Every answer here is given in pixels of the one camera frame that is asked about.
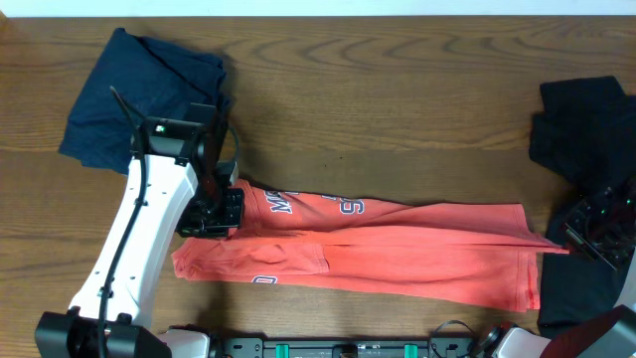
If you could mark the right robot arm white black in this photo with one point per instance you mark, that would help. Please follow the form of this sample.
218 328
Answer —
588 297

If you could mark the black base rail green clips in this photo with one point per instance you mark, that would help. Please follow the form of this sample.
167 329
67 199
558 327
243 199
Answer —
318 348

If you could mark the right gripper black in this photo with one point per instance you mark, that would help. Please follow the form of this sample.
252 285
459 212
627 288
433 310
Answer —
576 228

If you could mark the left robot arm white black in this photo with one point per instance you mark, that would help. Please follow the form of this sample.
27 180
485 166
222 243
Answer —
176 185

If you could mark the folded navy blue shirt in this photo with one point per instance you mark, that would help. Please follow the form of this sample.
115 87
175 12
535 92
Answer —
158 78

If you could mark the black clothes pile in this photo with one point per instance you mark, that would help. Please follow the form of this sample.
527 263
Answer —
586 135

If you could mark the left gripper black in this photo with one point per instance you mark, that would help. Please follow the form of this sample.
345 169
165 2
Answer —
234 208

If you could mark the orange red t-shirt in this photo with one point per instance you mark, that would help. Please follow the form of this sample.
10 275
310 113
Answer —
482 255

